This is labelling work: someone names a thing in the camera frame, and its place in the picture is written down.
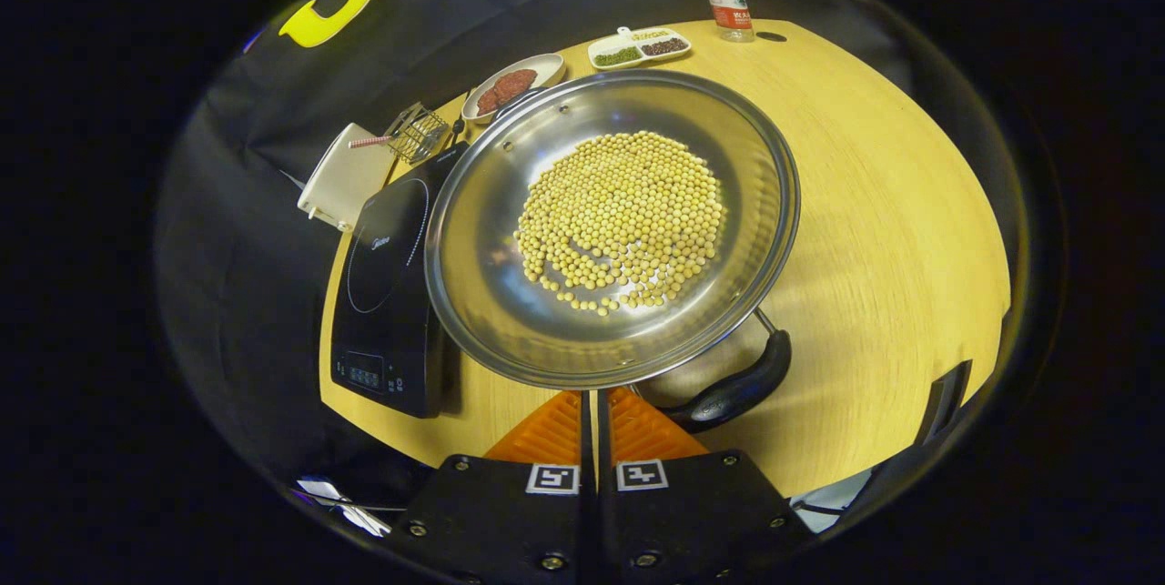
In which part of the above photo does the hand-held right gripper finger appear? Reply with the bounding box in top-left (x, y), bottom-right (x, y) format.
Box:
top-left (387, 389), bottom-right (597, 585)
top-left (596, 387), bottom-right (816, 585)

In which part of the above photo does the steel pot with black handles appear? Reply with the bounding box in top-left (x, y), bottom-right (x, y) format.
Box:
top-left (424, 68), bottom-right (802, 433)

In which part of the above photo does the black induction cooktop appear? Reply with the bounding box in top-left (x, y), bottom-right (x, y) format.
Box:
top-left (329, 141), bottom-right (470, 419)

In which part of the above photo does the pile of soybeans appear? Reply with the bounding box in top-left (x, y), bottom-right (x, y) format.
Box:
top-left (514, 130), bottom-right (727, 317)

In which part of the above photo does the black chair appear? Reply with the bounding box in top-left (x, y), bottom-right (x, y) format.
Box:
top-left (913, 360), bottom-right (973, 449)

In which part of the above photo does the white toaster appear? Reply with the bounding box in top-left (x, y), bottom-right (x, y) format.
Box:
top-left (297, 122), bottom-right (399, 232)

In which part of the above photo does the white round plate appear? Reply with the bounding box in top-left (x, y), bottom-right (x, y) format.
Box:
top-left (461, 53), bottom-right (566, 125)

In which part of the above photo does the white divided dish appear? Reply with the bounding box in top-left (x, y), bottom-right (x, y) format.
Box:
top-left (587, 26), bottom-right (693, 71)

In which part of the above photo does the wire mesh basket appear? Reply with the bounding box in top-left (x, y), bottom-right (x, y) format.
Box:
top-left (382, 103), bottom-right (451, 166)

